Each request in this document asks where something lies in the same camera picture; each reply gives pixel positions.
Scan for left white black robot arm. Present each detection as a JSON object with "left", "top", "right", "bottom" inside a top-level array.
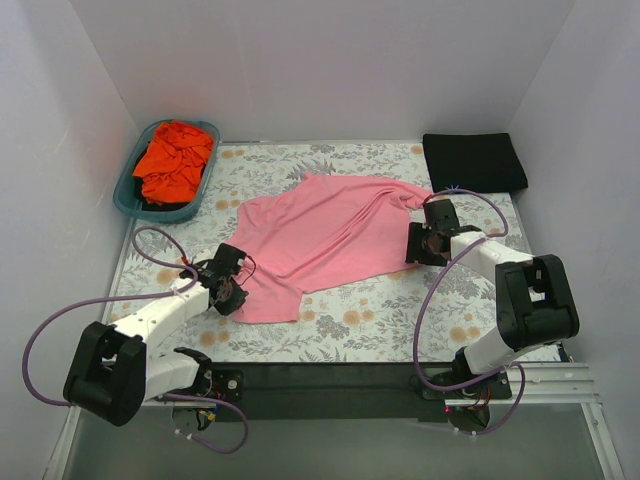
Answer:
[{"left": 63, "top": 244, "right": 248, "bottom": 426}]

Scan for pink t shirt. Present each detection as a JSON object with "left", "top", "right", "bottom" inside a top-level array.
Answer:
[{"left": 228, "top": 173, "right": 430, "bottom": 324}]

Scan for floral table mat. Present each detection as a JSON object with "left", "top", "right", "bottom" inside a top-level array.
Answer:
[{"left": 107, "top": 143, "right": 495, "bottom": 362}]

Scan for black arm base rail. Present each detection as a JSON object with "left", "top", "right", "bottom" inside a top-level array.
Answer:
[{"left": 176, "top": 363, "right": 512, "bottom": 425}]

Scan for teal plastic basket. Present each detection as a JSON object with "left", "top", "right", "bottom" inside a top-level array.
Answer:
[{"left": 112, "top": 119, "right": 220, "bottom": 224}]

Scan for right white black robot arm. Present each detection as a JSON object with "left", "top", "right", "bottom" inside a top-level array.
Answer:
[{"left": 406, "top": 189, "right": 580, "bottom": 398}]

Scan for folded black t shirt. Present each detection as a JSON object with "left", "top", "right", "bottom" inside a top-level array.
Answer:
[{"left": 422, "top": 133, "right": 528, "bottom": 193}]

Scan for orange t shirt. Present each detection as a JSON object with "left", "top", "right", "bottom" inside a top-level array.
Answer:
[{"left": 132, "top": 121, "right": 215, "bottom": 211}]

